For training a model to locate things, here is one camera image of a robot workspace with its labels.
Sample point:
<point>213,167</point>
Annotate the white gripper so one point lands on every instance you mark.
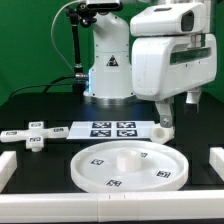
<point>165,66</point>

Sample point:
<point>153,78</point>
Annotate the white round table top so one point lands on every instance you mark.
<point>129,166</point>

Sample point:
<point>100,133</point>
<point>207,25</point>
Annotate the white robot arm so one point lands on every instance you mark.
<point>111,74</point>

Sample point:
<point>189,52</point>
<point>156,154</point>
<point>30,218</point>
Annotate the white right barrier block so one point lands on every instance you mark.
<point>216,160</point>

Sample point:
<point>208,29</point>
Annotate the white barrier block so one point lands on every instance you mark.
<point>216,160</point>
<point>8,165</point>

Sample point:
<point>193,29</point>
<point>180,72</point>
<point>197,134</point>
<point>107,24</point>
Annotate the white marker sheet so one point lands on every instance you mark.
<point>110,130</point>

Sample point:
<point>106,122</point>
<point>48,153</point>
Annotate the white cross-shaped table base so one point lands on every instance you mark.
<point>34,136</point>

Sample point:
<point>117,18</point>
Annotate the white left barrier block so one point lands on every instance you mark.
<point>8,165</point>

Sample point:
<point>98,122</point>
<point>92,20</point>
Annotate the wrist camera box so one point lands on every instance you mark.
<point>171,19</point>

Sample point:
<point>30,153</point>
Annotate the white front barrier rail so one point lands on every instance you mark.
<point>104,207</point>

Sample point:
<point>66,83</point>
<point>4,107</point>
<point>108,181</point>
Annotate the black camera stand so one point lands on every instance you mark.
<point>81,15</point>

